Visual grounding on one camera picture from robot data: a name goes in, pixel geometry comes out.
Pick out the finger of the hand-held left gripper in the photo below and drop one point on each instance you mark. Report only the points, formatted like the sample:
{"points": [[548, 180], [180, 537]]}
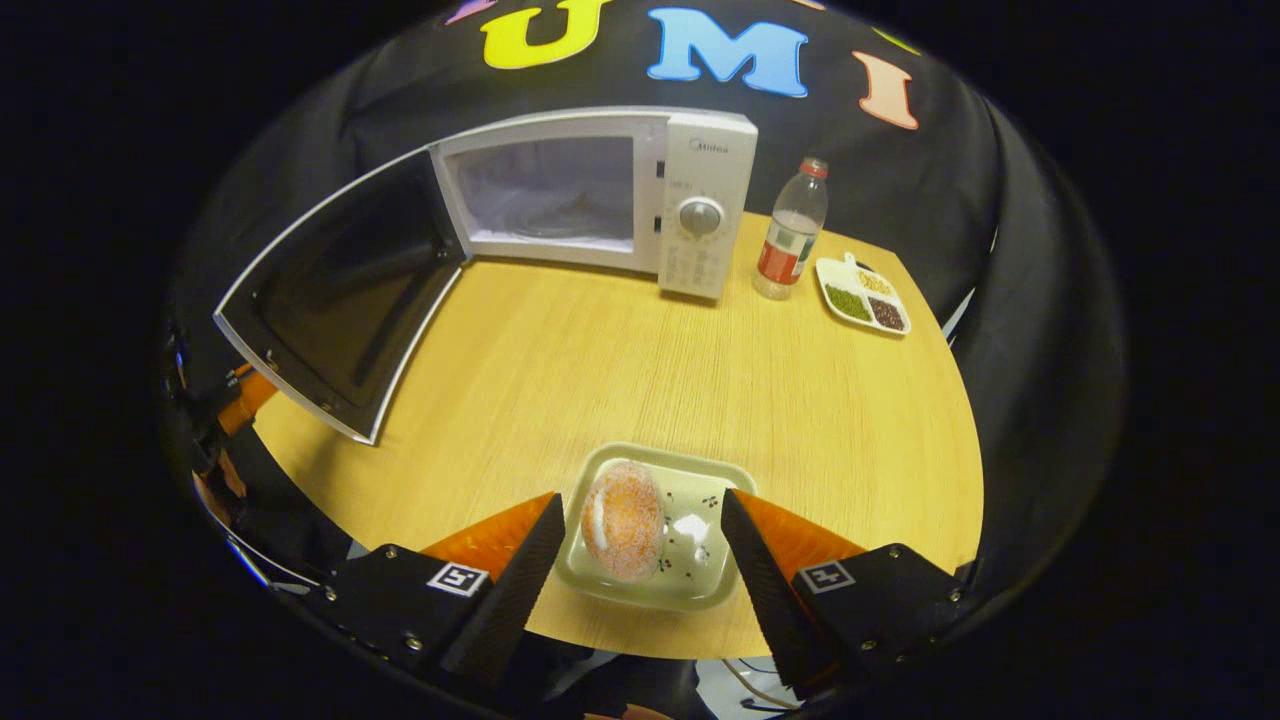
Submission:
{"points": [[245, 400]]}

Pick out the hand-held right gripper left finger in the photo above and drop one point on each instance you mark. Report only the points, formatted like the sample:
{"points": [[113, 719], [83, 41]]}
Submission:
{"points": [[510, 610]]}

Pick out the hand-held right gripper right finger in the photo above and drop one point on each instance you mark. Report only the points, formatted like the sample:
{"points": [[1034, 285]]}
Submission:
{"points": [[770, 610]]}

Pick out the orange crumbed croquette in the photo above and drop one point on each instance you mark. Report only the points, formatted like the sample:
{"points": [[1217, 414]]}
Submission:
{"points": [[622, 520]]}

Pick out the white microwave oven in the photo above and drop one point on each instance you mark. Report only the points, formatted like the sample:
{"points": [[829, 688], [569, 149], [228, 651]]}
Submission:
{"points": [[700, 160]]}

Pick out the pale green square plate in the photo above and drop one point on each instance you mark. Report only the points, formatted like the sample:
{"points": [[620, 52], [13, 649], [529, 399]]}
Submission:
{"points": [[700, 480]]}

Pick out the green beans pile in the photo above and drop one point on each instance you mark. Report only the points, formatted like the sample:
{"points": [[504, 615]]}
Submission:
{"points": [[847, 302]]}

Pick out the dark red beans pile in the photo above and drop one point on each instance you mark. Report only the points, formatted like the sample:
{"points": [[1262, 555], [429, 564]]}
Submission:
{"points": [[887, 314]]}

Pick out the yellow beans pile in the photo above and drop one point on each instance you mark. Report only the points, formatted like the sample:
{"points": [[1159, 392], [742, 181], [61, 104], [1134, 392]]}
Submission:
{"points": [[876, 283]]}

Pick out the white divided dish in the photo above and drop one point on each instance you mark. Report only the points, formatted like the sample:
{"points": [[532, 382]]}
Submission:
{"points": [[838, 268]]}

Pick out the black backdrop cloth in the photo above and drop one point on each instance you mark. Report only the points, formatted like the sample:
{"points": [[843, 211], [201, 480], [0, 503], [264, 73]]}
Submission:
{"points": [[1040, 350]]}

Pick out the clear plastic bottle red label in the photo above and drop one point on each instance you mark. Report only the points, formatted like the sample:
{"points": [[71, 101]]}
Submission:
{"points": [[790, 230]]}

